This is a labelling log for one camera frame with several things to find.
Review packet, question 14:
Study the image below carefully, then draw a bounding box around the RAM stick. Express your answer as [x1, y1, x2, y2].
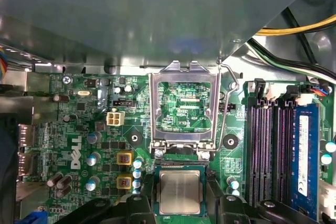
[291, 103, 322, 222]

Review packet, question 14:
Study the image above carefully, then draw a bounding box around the green motherboard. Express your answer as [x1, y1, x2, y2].
[15, 73, 336, 224]

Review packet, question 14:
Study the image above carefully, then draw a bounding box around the CPU with silver top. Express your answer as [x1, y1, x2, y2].
[153, 165, 207, 218]

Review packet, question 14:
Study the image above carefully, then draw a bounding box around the black white wire bundle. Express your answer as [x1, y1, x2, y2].
[246, 6, 336, 86]

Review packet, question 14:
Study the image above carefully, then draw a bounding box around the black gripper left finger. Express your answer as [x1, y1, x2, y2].
[56, 173, 159, 224]

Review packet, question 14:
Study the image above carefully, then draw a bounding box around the metal socket cover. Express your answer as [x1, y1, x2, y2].
[148, 60, 221, 156]

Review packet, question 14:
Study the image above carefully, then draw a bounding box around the yellow wire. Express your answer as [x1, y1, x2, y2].
[253, 14, 336, 37]

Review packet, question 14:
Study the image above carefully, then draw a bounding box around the metal locking lever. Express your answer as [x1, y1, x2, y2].
[216, 60, 240, 153]

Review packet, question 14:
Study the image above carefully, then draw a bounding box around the grey power supply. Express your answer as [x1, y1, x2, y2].
[0, 0, 329, 67]

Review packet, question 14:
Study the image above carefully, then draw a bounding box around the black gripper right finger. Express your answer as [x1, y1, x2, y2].
[205, 172, 320, 224]

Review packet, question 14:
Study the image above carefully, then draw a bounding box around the black PC case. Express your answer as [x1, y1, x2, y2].
[0, 0, 336, 224]

